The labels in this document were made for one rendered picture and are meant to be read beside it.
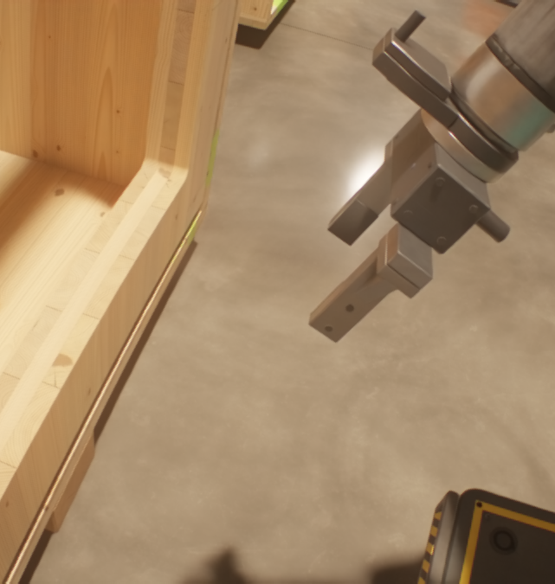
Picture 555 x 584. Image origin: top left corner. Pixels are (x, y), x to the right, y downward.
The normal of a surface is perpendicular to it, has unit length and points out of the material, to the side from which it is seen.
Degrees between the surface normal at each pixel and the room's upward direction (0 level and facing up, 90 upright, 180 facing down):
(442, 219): 82
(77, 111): 90
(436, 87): 82
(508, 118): 83
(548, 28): 71
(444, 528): 0
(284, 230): 0
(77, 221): 0
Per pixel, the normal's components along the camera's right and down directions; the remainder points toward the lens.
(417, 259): 0.57, -0.62
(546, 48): -0.48, 0.28
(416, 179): -0.81, -0.55
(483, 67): -0.78, -0.22
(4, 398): 0.18, -0.70
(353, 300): -0.16, 0.56
